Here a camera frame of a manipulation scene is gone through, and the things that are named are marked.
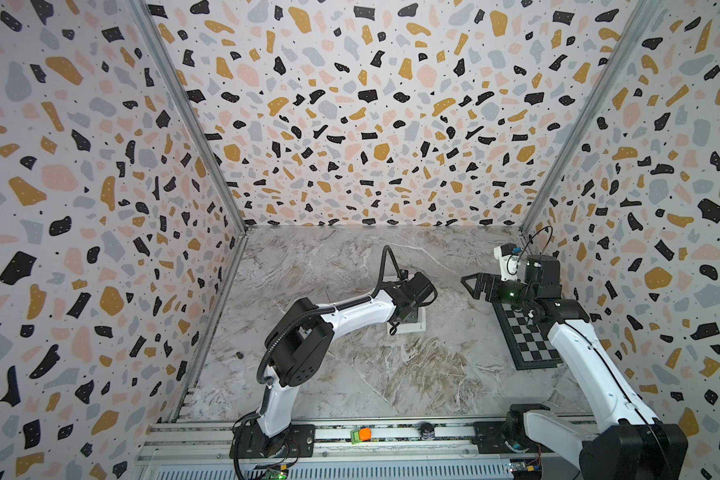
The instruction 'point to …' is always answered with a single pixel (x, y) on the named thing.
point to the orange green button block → (363, 434)
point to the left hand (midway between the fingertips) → (413, 307)
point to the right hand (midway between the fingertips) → (477, 275)
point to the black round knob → (427, 431)
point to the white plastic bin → (410, 327)
